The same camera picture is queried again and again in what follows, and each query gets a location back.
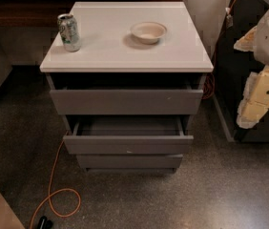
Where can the black plug on floor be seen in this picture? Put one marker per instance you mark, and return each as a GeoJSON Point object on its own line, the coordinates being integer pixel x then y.
{"type": "Point", "coordinates": [44, 223]}

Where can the green white soda can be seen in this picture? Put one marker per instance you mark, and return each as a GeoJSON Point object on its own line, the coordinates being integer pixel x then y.
{"type": "Point", "coordinates": [68, 30]}

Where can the grey top drawer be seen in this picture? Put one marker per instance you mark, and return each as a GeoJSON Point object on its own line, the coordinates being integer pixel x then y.
{"type": "Point", "coordinates": [117, 101]}

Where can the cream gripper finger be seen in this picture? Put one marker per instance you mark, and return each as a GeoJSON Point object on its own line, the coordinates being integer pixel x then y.
{"type": "Point", "coordinates": [247, 42]}
{"type": "Point", "coordinates": [255, 102]}

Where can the grey drawer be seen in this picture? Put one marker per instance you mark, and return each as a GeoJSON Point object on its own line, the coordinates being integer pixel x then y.
{"type": "Point", "coordinates": [117, 101]}
{"type": "Point", "coordinates": [130, 161]}
{"type": "Point", "coordinates": [128, 135]}

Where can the grey bottom drawer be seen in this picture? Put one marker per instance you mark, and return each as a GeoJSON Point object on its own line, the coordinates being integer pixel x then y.
{"type": "Point", "coordinates": [130, 161]}

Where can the dark wooden counter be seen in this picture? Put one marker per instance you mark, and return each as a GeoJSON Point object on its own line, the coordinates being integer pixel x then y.
{"type": "Point", "coordinates": [42, 13]}

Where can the white paper bowl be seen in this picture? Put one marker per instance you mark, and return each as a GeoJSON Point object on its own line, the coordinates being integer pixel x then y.
{"type": "Point", "coordinates": [148, 32]}

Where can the grey drawer cabinet white top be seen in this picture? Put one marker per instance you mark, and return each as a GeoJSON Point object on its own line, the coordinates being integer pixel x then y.
{"type": "Point", "coordinates": [111, 57]}

